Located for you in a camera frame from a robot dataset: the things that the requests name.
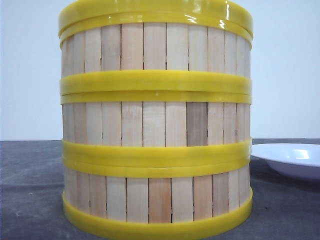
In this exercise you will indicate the bamboo steamer basket yellow rims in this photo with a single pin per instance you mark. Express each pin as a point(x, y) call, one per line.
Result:
point(156, 134)

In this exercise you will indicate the bamboo steamer basket single bun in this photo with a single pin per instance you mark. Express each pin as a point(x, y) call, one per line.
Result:
point(115, 58)

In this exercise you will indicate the woven bamboo steamer lid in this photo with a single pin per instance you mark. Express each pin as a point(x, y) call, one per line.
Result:
point(83, 15)

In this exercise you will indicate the bamboo steamer basket two buns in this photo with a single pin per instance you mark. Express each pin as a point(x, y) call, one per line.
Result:
point(192, 207)

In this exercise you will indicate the white plate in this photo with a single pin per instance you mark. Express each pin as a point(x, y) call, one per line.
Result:
point(296, 160)

